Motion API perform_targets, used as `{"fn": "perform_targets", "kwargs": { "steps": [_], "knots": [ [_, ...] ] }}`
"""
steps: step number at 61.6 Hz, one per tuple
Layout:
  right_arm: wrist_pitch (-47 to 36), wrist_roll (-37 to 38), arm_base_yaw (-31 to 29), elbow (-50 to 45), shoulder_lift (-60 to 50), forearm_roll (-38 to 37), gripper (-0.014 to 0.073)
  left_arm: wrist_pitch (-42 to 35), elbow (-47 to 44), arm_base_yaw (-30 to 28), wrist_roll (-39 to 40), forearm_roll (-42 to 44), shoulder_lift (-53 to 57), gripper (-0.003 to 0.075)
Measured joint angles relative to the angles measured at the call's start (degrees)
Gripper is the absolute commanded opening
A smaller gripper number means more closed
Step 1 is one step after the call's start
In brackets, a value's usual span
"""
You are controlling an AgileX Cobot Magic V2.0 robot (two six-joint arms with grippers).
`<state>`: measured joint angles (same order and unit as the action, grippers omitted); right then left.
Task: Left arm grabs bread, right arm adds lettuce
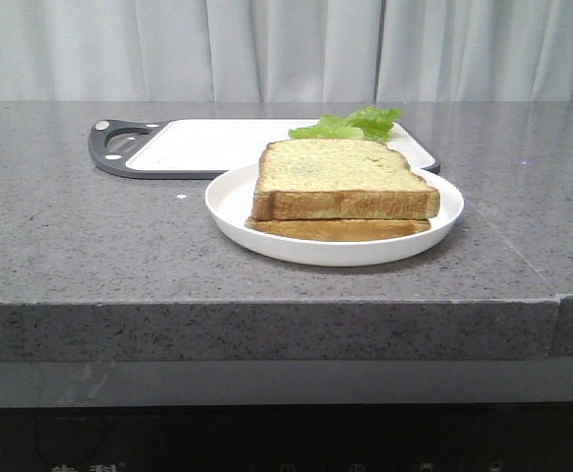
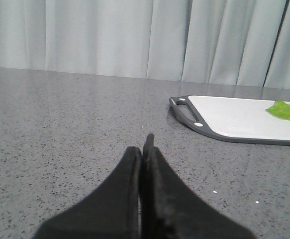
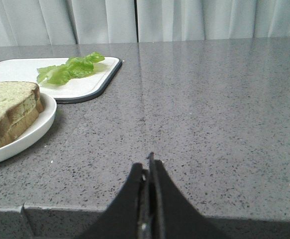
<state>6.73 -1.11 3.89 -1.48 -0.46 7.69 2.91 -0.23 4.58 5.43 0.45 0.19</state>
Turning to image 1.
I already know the grey curtain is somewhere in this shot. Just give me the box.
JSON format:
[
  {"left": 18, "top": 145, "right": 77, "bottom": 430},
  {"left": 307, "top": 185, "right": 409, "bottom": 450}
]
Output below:
[{"left": 0, "top": 1, "right": 573, "bottom": 102}]

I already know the white cutting board black handle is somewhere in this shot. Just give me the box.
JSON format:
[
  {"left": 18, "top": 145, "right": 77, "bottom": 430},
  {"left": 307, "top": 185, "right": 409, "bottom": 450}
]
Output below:
[{"left": 86, "top": 117, "right": 442, "bottom": 181}]

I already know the white round plate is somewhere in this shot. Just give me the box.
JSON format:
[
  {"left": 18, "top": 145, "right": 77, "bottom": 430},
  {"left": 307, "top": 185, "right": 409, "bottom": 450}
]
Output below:
[{"left": 204, "top": 164, "right": 465, "bottom": 266}]

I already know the green lettuce leaf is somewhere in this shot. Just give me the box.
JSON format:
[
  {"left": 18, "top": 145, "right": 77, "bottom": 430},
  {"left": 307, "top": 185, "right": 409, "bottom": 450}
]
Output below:
[{"left": 288, "top": 106, "right": 403, "bottom": 143}]

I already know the toasted bread slice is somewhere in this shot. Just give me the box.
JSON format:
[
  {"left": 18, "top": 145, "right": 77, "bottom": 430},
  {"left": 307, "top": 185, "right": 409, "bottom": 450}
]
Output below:
[
  {"left": 245, "top": 217, "right": 430, "bottom": 242},
  {"left": 251, "top": 139, "right": 440, "bottom": 221}
]

